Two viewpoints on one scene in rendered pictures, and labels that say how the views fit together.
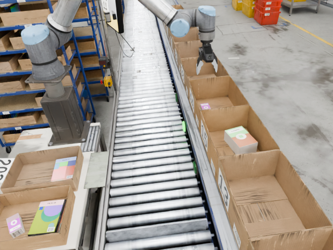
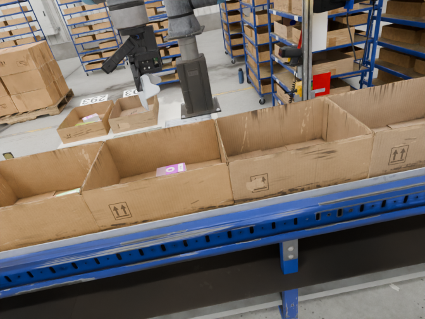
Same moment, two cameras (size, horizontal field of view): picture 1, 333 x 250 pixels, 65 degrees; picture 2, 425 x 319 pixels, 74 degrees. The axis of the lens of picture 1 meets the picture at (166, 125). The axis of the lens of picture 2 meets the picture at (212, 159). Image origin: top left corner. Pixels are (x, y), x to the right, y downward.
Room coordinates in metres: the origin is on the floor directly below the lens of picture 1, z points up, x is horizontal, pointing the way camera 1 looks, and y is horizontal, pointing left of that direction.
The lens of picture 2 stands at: (1.64, -1.08, 1.45)
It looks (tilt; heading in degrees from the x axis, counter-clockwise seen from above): 32 degrees down; 93
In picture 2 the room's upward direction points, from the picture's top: 11 degrees counter-clockwise
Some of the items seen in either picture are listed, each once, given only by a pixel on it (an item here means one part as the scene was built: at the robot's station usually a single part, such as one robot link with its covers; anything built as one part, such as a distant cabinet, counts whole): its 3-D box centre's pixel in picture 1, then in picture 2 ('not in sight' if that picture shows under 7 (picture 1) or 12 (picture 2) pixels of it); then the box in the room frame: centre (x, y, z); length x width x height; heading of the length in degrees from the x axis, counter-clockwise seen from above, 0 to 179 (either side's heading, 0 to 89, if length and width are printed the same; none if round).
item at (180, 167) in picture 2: (205, 110); (172, 175); (1.46, -0.27, 0.91); 0.10 x 0.06 x 0.05; 4
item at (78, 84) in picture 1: (59, 93); (319, 87); (2.50, 1.10, 0.59); 0.40 x 0.30 x 0.10; 91
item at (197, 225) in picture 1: (157, 231); not in sight; (0.70, 0.08, 0.76); 0.46 x 0.01 x 0.09; 93
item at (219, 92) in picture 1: (215, 102); (164, 172); (1.45, -0.33, 0.96); 0.39 x 0.29 x 0.17; 3
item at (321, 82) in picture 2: not in sight; (316, 85); (2.23, 0.46, 0.85); 0.16 x 0.01 x 0.13; 3
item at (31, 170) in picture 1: (45, 171); (136, 111); (1.12, 0.73, 0.80); 0.38 x 0.28 x 0.10; 94
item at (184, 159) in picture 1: (152, 163); not in sight; (1.18, 0.11, 0.72); 0.52 x 0.05 x 0.05; 93
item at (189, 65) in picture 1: (202, 76); (284, 148); (1.84, -0.31, 0.96); 0.39 x 0.29 x 0.17; 3
